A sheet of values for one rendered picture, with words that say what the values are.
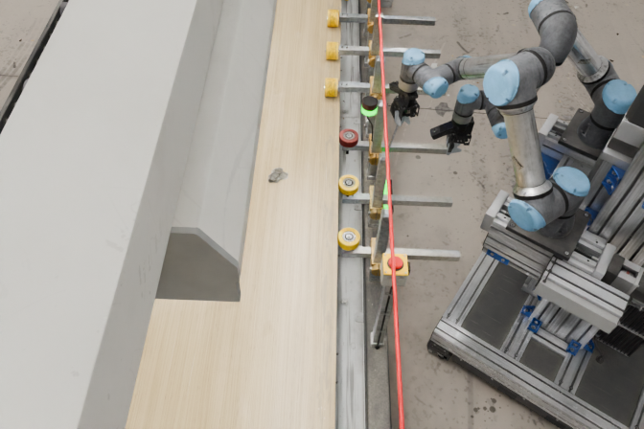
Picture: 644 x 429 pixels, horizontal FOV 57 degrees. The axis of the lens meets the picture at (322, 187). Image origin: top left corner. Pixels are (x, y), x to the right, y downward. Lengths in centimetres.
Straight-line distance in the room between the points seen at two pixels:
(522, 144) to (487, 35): 288
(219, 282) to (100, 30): 16
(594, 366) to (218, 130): 264
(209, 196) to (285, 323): 160
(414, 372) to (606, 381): 81
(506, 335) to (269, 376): 130
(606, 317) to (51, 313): 199
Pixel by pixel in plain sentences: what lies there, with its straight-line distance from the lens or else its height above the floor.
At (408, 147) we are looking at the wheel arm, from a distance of 247.
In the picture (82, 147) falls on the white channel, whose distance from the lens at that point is 28.
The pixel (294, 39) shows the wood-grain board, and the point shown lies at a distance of 290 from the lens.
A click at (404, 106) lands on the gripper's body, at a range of 222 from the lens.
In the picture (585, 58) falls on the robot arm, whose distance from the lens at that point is 233.
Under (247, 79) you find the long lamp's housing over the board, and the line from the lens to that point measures 45.
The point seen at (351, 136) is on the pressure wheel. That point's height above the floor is 91.
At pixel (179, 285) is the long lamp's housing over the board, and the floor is 232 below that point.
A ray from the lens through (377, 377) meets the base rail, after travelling 210.
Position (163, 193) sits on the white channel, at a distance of 28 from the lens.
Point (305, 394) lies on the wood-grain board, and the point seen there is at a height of 90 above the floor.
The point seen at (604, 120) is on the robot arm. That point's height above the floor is 117.
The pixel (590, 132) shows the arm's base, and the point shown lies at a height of 109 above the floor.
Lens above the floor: 265
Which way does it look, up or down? 51 degrees down
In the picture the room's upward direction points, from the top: 3 degrees clockwise
